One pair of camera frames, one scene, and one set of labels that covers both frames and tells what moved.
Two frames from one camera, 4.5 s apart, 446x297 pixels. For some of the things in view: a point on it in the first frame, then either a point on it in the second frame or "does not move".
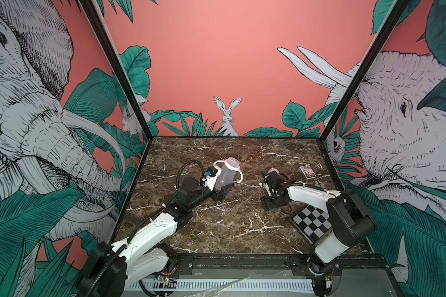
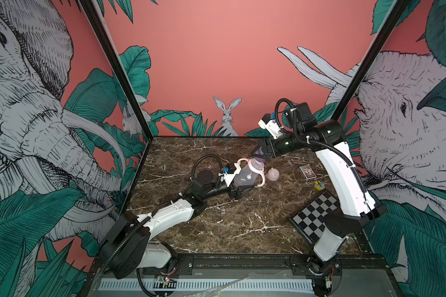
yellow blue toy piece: [318, 184] does not move
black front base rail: [304, 266] does not move
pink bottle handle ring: [226, 164] → [251, 166]
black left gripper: [220, 195] → [237, 193]
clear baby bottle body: [227, 177] → [246, 177]
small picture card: [308, 171] does not move
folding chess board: [313, 223] does not move
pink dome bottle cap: [272, 169] does not move
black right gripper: [266, 203] → [271, 143]
